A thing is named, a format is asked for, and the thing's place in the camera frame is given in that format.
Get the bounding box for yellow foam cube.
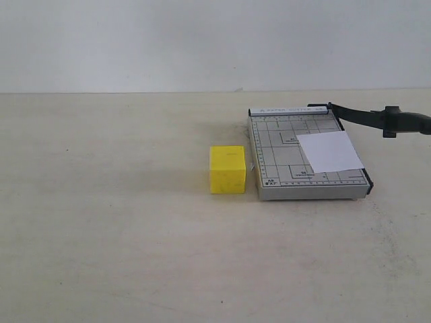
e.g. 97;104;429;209
209;145;246;194

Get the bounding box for white paper sheet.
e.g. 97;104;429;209
297;131;364;173

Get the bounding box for black cutter blade arm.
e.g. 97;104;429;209
327;102;430;138

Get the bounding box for grey paper cutter base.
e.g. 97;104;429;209
248;104;373;201

